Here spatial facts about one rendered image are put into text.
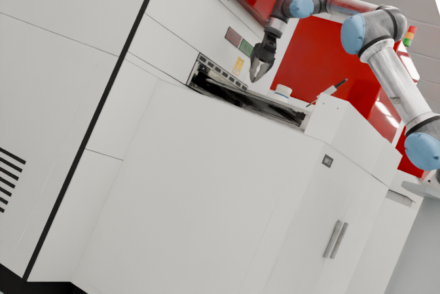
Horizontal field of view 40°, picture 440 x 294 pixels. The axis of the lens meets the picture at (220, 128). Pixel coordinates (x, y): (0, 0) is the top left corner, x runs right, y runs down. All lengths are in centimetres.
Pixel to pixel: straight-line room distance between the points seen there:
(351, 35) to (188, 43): 57
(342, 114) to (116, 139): 72
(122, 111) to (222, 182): 40
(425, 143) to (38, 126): 119
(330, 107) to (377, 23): 30
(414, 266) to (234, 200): 57
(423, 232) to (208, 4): 104
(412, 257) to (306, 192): 39
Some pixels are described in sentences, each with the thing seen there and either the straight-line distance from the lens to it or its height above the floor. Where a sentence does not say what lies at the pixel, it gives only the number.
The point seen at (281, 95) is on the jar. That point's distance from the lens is 274.
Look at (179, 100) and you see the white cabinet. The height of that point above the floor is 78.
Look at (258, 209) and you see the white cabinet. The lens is 180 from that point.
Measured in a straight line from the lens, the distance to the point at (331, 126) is 184.
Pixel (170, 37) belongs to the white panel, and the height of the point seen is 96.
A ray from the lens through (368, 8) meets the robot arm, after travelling 213.
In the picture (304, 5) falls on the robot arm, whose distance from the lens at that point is 224.
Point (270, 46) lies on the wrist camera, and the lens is 223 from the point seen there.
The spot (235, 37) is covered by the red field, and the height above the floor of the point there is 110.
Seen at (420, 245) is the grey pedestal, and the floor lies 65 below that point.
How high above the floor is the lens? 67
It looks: 2 degrees up
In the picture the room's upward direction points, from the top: 23 degrees clockwise
